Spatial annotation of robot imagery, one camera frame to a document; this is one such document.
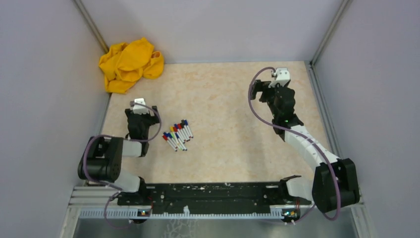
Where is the yellow crumpled cloth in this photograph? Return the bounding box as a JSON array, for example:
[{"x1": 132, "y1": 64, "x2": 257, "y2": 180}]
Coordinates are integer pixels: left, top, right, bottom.
[{"x1": 98, "y1": 37, "x2": 165, "y2": 94}]

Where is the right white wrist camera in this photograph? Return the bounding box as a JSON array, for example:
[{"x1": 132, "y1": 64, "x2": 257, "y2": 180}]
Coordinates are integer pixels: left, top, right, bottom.
[{"x1": 268, "y1": 67, "x2": 291, "y2": 88}]

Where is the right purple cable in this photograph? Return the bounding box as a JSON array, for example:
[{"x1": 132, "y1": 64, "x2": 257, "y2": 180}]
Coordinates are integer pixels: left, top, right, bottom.
[{"x1": 248, "y1": 67, "x2": 342, "y2": 221}]

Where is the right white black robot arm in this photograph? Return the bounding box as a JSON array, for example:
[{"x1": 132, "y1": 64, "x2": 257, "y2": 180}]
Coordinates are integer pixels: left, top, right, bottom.
[{"x1": 249, "y1": 79, "x2": 360, "y2": 213}]

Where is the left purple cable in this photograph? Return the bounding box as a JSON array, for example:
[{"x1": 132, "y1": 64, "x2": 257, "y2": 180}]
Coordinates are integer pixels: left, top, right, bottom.
[{"x1": 82, "y1": 102, "x2": 162, "y2": 230}]

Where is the yellow cap marker pen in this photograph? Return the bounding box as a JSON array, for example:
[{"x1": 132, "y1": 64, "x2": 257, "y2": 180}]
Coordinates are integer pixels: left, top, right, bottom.
[{"x1": 170, "y1": 126, "x2": 184, "y2": 145}]

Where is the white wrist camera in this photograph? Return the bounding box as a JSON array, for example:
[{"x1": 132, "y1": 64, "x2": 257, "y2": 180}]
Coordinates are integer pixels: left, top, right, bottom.
[
  {"x1": 132, "y1": 98, "x2": 149, "y2": 115},
  {"x1": 268, "y1": 67, "x2": 291, "y2": 88}
]

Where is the aluminium frame rail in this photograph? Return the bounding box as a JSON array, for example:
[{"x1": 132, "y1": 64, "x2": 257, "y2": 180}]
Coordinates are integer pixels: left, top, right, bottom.
[{"x1": 68, "y1": 186, "x2": 119, "y2": 207}]

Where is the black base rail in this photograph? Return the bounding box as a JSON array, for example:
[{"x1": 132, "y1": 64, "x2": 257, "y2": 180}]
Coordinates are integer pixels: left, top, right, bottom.
[{"x1": 117, "y1": 181, "x2": 310, "y2": 215}]

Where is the purple cable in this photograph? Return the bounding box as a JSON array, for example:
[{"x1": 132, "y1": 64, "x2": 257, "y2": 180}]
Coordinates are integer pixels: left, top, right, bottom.
[
  {"x1": 248, "y1": 67, "x2": 342, "y2": 221},
  {"x1": 82, "y1": 102, "x2": 162, "y2": 230}
]

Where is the green cap marker pen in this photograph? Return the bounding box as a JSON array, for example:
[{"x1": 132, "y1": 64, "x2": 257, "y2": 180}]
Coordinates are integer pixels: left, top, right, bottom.
[{"x1": 170, "y1": 132, "x2": 185, "y2": 151}]

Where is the red cap marker pen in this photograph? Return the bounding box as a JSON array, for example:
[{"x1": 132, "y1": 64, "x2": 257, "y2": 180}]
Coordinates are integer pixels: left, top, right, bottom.
[{"x1": 177, "y1": 123, "x2": 190, "y2": 141}]

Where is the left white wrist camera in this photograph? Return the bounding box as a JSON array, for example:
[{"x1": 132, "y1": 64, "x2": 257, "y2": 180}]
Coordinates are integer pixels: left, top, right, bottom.
[{"x1": 132, "y1": 98, "x2": 149, "y2": 115}]

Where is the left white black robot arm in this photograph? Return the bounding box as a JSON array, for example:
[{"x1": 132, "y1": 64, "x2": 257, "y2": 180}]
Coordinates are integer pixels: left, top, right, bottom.
[{"x1": 77, "y1": 103, "x2": 161, "y2": 205}]

